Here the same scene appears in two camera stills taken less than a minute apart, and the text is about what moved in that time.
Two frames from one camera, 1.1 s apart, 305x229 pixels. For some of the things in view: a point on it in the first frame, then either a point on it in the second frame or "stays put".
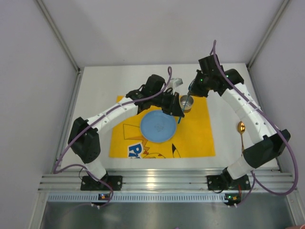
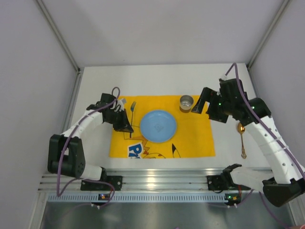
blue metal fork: [179, 119] to [132, 107]
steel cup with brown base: [183, 100] stays put
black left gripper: [171, 105] to [121, 121]
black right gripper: [197, 88] to [208, 102]
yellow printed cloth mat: [194, 137] stays put
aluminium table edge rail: [161, 180] stays put
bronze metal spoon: [241, 126] stays put
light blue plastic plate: [157, 126] stays put
